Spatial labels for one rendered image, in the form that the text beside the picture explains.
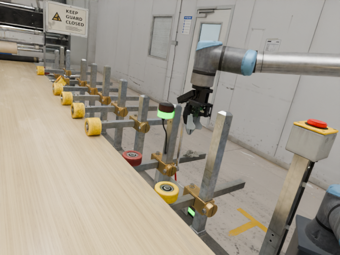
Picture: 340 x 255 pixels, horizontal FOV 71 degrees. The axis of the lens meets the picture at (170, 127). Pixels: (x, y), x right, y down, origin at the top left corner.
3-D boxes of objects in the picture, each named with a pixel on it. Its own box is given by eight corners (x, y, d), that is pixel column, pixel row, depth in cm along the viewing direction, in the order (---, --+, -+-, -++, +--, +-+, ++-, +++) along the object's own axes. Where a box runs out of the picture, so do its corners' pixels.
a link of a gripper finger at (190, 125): (190, 139, 97) (195, 117, 94) (181, 133, 101) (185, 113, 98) (196, 138, 98) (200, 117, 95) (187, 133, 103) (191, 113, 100)
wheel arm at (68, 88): (122, 91, 196) (123, 87, 195) (124, 92, 193) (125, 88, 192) (56, 89, 167) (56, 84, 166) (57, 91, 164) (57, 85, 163)
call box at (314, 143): (297, 148, 61) (308, 119, 59) (326, 161, 56) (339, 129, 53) (283, 152, 57) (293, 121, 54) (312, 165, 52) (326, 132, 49)
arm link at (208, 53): (223, 41, 83) (195, 37, 85) (215, 77, 87) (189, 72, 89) (225, 43, 92) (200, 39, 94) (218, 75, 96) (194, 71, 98)
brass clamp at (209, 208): (193, 194, 95) (195, 182, 94) (217, 215, 85) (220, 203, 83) (180, 197, 92) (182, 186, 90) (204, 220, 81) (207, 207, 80)
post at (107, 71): (103, 134, 167) (109, 65, 152) (105, 136, 165) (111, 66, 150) (98, 135, 165) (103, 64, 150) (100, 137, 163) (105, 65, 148)
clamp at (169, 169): (159, 161, 113) (160, 152, 111) (175, 175, 103) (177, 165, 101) (149, 163, 110) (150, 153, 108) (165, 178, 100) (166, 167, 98)
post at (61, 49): (62, 92, 261) (63, 47, 246) (63, 93, 259) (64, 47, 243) (59, 92, 259) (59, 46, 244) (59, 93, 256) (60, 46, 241)
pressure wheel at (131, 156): (133, 171, 105) (136, 147, 101) (142, 181, 99) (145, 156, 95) (116, 175, 100) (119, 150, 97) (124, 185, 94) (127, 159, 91)
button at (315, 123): (310, 124, 57) (312, 118, 56) (328, 130, 54) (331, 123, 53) (302, 125, 54) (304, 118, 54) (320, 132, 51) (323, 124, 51)
